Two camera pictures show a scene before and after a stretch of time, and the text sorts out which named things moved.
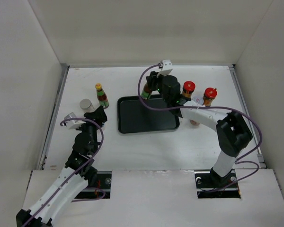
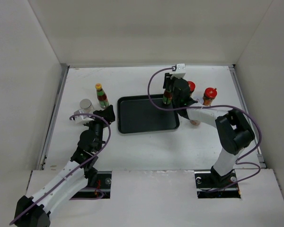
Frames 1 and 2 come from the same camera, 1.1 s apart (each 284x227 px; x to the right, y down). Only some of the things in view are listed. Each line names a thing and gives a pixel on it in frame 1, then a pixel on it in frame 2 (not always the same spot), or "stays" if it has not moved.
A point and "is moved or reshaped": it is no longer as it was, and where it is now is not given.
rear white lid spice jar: (198, 99) stays
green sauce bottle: (102, 96) stays
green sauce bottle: (146, 92) is moved or reshaped
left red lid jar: (188, 88) stays
